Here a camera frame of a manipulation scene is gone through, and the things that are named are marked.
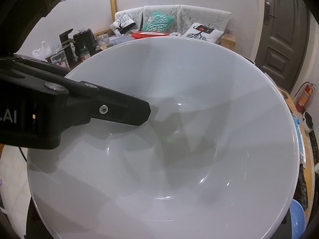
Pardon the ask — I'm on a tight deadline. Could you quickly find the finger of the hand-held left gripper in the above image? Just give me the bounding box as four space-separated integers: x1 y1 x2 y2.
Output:
37 80 151 135

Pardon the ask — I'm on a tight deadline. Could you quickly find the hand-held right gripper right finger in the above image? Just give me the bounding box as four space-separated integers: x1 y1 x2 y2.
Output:
280 205 293 239

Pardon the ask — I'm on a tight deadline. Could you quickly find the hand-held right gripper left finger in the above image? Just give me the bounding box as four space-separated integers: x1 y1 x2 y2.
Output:
25 197 58 239

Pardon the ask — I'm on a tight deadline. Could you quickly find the white ceramic bowl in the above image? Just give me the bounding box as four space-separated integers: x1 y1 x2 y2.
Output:
27 37 301 239

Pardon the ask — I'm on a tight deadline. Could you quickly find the blue plate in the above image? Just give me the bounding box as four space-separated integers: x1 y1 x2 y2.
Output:
289 199 306 239

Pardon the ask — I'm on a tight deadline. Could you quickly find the white plastic bag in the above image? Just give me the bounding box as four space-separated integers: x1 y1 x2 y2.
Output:
32 41 61 61

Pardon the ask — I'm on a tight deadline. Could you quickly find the clear glass cup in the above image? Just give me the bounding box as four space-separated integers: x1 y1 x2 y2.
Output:
46 50 69 69

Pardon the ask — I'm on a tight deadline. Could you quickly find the wine glass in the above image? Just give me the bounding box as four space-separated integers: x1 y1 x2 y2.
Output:
96 33 109 51

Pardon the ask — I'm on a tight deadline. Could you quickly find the black coffee machine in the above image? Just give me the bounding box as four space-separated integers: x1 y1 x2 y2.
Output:
59 28 75 48

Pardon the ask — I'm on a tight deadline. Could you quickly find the black electric kettle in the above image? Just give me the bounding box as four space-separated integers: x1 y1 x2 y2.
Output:
73 29 97 55

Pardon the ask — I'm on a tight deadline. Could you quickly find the red lid container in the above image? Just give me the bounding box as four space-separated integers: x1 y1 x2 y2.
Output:
131 31 170 40

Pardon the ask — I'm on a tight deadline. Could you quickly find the black white leaf cushion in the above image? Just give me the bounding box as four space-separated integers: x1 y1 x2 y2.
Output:
110 14 137 35

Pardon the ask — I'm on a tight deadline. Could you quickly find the blue toothbrush pack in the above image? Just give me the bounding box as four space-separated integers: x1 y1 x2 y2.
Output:
291 113 307 165

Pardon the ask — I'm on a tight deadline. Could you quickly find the teal patterned cushion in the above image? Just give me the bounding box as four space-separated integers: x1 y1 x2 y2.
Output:
142 10 175 32

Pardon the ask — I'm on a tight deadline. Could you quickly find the rolled bamboo mat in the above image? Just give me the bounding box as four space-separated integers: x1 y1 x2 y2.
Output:
110 0 117 28

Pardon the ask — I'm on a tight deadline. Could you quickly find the white helmet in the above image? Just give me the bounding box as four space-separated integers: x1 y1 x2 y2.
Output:
300 111 318 133

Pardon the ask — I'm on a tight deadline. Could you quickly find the white tree print cushion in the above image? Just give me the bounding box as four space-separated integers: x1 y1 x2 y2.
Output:
184 22 224 45

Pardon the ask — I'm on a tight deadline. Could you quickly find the grey lace sofa cover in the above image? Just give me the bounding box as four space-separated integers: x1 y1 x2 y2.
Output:
115 4 231 36

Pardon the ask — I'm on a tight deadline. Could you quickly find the wooden sofa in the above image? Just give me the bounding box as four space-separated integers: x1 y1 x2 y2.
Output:
110 4 236 53

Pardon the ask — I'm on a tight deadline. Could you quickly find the red fire extinguisher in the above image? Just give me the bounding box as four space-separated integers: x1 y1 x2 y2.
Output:
294 82 317 114

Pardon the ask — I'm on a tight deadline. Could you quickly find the dark brown door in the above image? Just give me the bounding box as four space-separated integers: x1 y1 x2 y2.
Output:
255 0 311 92

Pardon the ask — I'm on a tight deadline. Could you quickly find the black door lock handle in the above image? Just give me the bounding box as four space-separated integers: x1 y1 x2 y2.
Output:
264 2 277 26

